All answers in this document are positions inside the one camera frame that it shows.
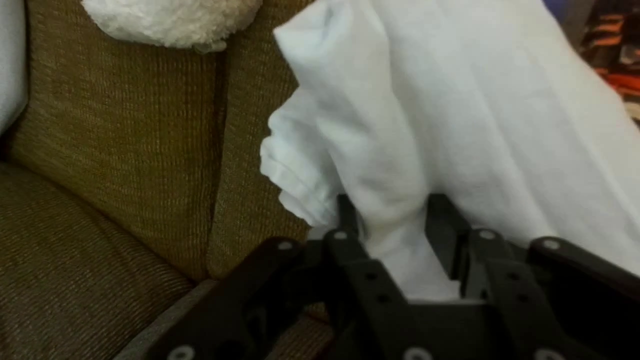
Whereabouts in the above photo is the white towel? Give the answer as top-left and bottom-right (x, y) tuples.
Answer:
(258, 0), (640, 306)

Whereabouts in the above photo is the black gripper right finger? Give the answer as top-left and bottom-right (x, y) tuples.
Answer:
(426, 192), (640, 360)

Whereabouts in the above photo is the white plush toy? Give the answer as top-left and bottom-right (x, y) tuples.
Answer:
(78, 0), (266, 54)

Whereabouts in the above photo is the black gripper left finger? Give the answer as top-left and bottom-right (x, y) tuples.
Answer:
(142, 192), (409, 360)

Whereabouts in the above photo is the brown fabric sofa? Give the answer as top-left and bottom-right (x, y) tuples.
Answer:
(0, 0), (338, 360)

